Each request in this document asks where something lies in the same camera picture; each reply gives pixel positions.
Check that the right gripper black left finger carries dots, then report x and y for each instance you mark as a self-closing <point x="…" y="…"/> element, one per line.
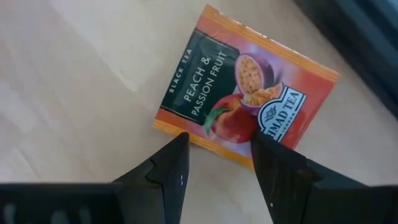
<point x="140" y="199"/>

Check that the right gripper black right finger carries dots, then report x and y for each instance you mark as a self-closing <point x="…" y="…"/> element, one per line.
<point x="295" y="193"/>

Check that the orange peach tea packet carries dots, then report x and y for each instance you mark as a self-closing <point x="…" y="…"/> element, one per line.
<point x="236" y="93"/>

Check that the black metal rig frame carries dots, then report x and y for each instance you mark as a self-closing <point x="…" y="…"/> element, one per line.
<point x="367" y="37"/>

